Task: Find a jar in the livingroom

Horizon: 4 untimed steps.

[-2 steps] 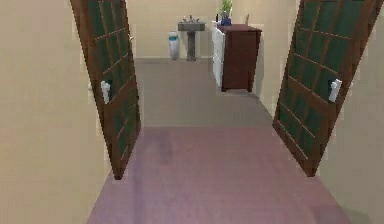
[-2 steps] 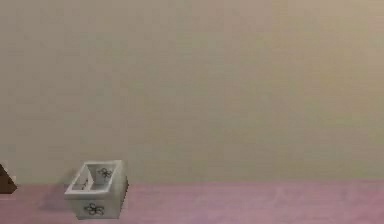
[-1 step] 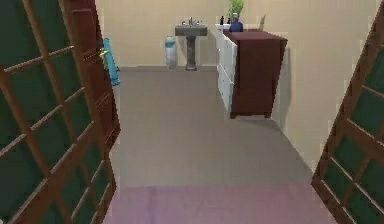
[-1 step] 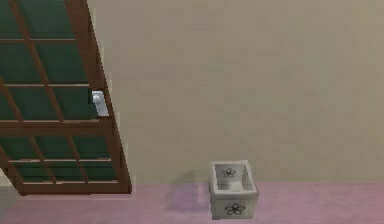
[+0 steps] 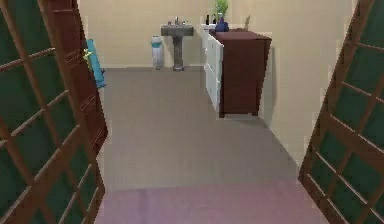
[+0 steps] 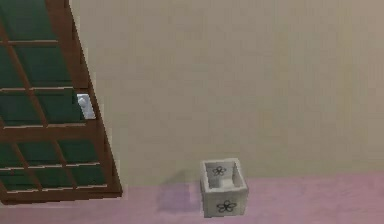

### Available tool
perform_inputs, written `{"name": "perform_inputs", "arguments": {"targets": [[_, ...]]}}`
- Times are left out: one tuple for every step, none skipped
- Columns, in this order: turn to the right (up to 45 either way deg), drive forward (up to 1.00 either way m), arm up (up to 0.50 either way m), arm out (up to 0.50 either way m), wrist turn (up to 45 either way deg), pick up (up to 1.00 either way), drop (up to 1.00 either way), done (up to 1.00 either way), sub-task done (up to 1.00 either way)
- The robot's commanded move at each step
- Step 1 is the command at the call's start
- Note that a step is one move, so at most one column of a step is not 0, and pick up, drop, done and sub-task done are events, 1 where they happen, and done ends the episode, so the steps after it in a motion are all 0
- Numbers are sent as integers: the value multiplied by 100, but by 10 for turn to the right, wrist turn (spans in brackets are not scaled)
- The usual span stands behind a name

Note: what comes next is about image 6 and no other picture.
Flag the white square flower bin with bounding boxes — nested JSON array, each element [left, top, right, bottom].
[[199, 158, 250, 219]]

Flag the brown glazed room door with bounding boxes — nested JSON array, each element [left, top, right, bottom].
[[0, 0, 124, 206]]

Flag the silver door handle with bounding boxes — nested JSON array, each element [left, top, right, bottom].
[[76, 93, 96, 120]]

